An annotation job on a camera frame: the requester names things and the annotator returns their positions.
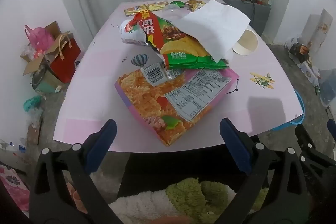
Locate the pink snack bag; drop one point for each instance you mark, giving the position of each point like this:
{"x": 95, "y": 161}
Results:
{"x": 147, "y": 98}

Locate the white tissue paper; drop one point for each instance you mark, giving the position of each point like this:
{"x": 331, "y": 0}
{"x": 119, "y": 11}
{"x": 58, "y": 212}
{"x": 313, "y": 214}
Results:
{"x": 215, "y": 27}

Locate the pink plastic bag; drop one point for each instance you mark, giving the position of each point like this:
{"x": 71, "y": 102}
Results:
{"x": 39, "y": 37}

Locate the cardboard box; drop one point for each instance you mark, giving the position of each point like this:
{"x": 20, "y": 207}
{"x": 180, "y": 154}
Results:
{"x": 34, "y": 65}

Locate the teal gift box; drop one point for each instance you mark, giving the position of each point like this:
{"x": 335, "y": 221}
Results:
{"x": 48, "y": 85}

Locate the teal plastic bag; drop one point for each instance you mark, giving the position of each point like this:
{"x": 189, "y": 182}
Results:
{"x": 31, "y": 103}

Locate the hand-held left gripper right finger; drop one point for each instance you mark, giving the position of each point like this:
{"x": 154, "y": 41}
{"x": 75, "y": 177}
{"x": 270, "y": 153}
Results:
{"x": 236, "y": 145}

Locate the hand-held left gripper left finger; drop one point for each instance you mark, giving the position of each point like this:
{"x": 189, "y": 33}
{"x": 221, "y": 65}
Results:
{"x": 101, "y": 145}

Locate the yellow biscuit packet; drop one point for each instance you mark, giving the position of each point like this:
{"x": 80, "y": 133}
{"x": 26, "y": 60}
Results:
{"x": 136, "y": 10}

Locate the red gift bag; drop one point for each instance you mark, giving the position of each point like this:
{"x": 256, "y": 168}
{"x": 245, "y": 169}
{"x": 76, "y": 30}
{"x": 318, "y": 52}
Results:
{"x": 65, "y": 64}

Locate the blue plastic basket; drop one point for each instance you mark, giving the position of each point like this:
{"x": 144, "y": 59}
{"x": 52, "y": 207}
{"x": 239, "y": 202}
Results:
{"x": 302, "y": 108}

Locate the dark printed box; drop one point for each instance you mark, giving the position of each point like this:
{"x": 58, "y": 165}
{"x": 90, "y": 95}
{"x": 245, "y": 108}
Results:
{"x": 299, "y": 50}

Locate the grey cabinet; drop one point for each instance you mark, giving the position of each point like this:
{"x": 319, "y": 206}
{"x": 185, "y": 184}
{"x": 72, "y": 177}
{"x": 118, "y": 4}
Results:
{"x": 260, "y": 16}

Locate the white paper cup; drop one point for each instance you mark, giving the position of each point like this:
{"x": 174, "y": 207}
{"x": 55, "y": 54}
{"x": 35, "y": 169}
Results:
{"x": 248, "y": 43}

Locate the fuzzy white green garment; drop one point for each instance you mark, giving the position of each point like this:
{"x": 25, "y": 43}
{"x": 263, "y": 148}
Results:
{"x": 189, "y": 195}

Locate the clear plastic container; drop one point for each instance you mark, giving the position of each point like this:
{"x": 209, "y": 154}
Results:
{"x": 328, "y": 87}

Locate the yellow brown snack wrapper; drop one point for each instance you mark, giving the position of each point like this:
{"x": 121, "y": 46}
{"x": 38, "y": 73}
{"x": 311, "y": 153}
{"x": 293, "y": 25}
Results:
{"x": 194, "y": 3}

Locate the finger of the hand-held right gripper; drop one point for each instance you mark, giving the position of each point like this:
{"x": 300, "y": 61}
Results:
{"x": 309, "y": 145}
{"x": 332, "y": 129}

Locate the green potato chip bag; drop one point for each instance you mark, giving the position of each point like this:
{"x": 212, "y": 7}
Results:
{"x": 178, "y": 48}

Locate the green candy wrapper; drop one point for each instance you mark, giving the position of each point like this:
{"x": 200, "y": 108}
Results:
{"x": 177, "y": 3}

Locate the pink floral mat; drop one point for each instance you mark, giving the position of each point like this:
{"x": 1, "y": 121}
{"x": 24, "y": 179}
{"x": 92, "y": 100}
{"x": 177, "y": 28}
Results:
{"x": 13, "y": 184}

